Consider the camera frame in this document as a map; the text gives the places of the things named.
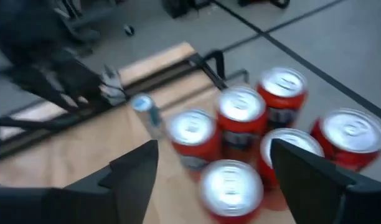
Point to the silver blue energy drink can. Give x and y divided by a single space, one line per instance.
142 103

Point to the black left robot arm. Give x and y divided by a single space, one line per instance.
28 37

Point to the red Fanta soda can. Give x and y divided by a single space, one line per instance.
282 84
240 105

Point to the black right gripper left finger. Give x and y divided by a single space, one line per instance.
131 180

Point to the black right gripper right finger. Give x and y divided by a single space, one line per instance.
308 186

